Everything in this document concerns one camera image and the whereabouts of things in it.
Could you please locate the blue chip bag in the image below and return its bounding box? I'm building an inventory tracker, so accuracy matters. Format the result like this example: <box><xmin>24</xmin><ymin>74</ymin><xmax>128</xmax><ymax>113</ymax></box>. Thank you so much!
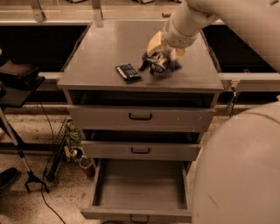
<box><xmin>139</xmin><ymin>49</ymin><xmax>182</xmax><ymax>76</ymax></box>

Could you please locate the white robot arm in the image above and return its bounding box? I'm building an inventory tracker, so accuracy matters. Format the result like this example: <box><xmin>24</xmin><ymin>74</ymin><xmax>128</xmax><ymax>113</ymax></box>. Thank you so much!
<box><xmin>147</xmin><ymin>0</ymin><xmax>280</xmax><ymax>224</ymax></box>

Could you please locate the grey drawer cabinet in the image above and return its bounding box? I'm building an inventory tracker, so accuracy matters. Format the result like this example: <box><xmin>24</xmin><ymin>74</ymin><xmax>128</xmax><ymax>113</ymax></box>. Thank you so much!
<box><xmin>58</xmin><ymin>20</ymin><xmax>222</xmax><ymax>183</ymax></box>

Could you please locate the grey top drawer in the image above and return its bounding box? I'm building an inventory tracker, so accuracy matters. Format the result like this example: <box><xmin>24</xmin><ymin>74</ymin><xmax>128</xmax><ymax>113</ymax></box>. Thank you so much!
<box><xmin>68</xmin><ymin>105</ymin><xmax>214</xmax><ymax>133</ymax></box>

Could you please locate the grey drawer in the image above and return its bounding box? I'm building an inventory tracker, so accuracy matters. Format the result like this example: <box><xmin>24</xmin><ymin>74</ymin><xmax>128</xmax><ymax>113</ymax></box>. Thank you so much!
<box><xmin>68</xmin><ymin>105</ymin><xmax>214</xmax><ymax>133</ymax></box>
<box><xmin>81</xmin><ymin>141</ymin><xmax>200</xmax><ymax>161</ymax></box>
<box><xmin>80</xmin><ymin>159</ymin><xmax>192</xmax><ymax>224</ymax></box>

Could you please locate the grey middle drawer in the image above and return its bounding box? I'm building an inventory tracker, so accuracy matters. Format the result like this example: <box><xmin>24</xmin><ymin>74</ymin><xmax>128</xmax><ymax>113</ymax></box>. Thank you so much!
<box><xmin>81</xmin><ymin>141</ymin><xmax>200</xmax><ymax>161</ymax></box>

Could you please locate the green snack bag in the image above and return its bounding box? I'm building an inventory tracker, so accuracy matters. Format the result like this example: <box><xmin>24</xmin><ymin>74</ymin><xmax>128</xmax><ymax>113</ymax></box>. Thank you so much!
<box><xmin>65</xmin><ymin>120</ymin><xmax>82</xmax><ymax>147</ymax></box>

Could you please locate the grey bottom drawer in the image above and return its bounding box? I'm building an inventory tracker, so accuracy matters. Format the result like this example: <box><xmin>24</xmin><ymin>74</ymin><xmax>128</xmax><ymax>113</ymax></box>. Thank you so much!
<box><xmin>80</xmin><ymin>159</ymin><xmax>192</xmax><ymax>224</ymax></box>

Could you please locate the dark blue snack packet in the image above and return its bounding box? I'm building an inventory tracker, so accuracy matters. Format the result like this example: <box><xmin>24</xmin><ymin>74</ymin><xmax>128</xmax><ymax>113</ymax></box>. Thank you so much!
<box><xmin>115</xmin><ymin>64</ymin><xmax>141</xmax><ymax>81</ymax></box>

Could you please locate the drink can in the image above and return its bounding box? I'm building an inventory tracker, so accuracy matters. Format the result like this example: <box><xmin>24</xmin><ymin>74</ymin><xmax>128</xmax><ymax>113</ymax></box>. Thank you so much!
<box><xmin>70</xmin><ymin>148</ymin><xmax>84</xmax><ymax>163</ymax></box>

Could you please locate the brown cup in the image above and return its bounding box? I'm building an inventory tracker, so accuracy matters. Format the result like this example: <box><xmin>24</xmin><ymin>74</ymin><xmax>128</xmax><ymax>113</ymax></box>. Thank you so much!
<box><xmin>79</xmin><ymin>157</ymin><xmax>95</xmax><ymax>178</ymax></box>

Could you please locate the black tray on stand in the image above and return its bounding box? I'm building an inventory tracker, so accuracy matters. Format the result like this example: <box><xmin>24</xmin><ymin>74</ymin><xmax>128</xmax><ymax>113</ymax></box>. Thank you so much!
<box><xmin>0</xmin><ymin>60</ymin><xmax>46</xmax><ymax>108</ymax></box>

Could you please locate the black tripod stand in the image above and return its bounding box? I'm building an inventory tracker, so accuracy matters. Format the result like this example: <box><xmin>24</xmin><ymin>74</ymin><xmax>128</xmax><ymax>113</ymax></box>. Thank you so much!
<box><xmin>0</xmin><ymin>108</ymin><xmax>49</xmax><ymax>193</ymax></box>

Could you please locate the black wire basket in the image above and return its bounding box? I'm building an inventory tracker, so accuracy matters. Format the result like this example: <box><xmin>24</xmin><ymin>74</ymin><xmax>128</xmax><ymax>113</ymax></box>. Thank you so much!
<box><xmin>46</xmin><ymin>116</ymin><xmax>71</xmax><ymax>182</ymax></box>

